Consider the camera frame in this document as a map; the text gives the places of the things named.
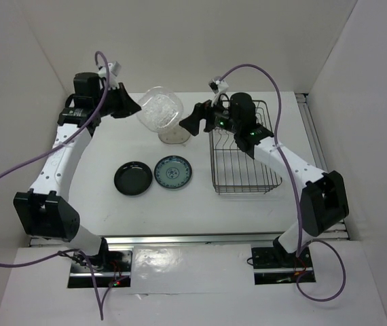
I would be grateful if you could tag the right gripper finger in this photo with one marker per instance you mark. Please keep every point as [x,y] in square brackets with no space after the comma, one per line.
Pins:
[210,124]
[192,122]

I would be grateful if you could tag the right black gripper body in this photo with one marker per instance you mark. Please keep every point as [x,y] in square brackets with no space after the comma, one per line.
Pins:
[220,114]

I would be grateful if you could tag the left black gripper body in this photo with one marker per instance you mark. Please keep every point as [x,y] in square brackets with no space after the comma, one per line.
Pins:
[111,106]

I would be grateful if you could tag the clear textured glass plate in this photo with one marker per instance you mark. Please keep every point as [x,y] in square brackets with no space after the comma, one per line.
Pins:
[161,109]

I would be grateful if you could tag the black round plate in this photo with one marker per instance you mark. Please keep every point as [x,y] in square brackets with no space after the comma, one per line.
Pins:
[133,178]

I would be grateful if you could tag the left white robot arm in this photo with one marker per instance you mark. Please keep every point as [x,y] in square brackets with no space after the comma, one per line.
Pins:
[44,210]

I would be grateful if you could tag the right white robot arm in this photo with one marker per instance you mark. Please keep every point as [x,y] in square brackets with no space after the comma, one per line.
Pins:
[321,199]

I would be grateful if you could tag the smoky square glass plate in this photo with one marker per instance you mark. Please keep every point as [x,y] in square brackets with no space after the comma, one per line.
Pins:
[174,136]

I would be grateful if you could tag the blue floral patterned plate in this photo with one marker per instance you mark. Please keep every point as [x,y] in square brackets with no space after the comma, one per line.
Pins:
[173,172]

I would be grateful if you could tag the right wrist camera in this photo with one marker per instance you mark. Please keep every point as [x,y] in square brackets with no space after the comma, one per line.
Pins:
[219,86]

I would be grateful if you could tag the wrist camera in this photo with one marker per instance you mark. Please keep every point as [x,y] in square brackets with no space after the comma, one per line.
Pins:
[219,86]
[112,69]

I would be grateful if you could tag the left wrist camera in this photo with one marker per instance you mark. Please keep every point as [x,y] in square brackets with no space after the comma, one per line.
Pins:
[112,69]

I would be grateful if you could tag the grey wire dish rack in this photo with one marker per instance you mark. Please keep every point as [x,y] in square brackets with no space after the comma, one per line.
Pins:
[234,172]

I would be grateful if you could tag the front aluminium rail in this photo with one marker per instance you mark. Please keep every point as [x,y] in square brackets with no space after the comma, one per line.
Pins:
[124,241]

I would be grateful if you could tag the aluminium rail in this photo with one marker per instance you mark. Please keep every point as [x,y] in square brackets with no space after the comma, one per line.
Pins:
[124,241]
[339,231]

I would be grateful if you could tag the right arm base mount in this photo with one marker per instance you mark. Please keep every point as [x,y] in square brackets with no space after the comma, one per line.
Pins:
[268,269]

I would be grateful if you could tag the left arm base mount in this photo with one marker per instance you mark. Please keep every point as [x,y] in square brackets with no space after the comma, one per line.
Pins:
[115,270]

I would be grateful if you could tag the right side aluminium rail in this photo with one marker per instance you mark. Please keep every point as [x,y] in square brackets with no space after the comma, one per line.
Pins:
[339,231]

